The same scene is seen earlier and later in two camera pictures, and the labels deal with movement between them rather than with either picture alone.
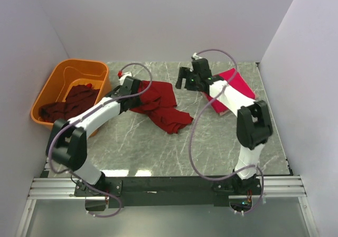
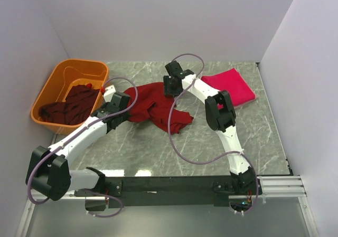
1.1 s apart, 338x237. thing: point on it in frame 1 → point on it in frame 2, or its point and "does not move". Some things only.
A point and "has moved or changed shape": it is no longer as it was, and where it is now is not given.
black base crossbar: [151, 191] does not move
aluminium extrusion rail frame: [272, 187] does not move
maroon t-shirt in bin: [80, 99] does not move
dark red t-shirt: [159, 102] has moved or changed shape
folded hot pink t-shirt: [232, 77] does not move
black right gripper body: [191, 81] → [169, 88]
